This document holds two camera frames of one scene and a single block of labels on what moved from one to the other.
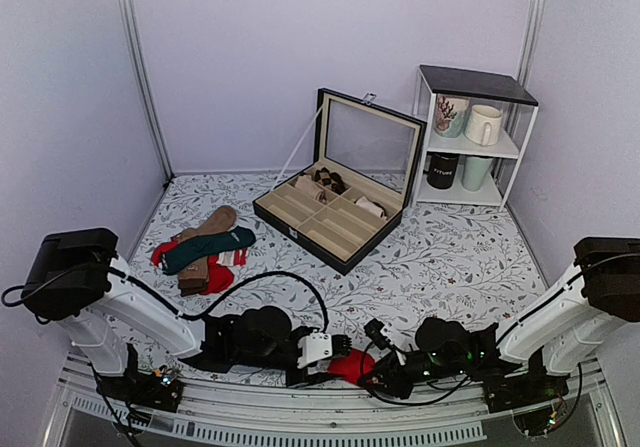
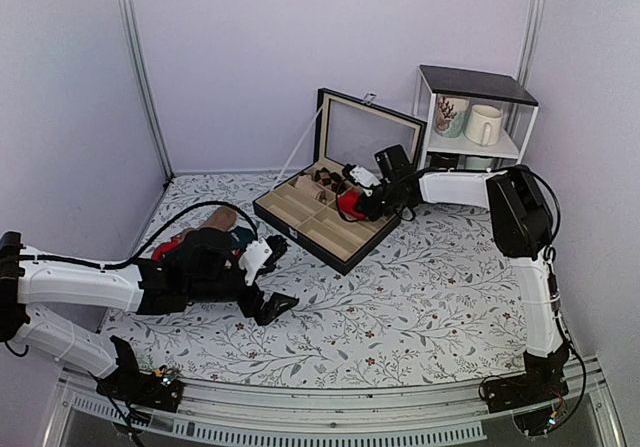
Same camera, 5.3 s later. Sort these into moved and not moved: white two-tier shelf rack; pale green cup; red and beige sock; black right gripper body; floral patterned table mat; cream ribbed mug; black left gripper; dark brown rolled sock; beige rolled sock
Moved: black right gripper body; black left gripper; red and beige sock
Not moved: beige rolled sock; dark brown rolled sock; cream ribbed mug; pale green cup; floral patterned table mat; white two-tier shelf rack
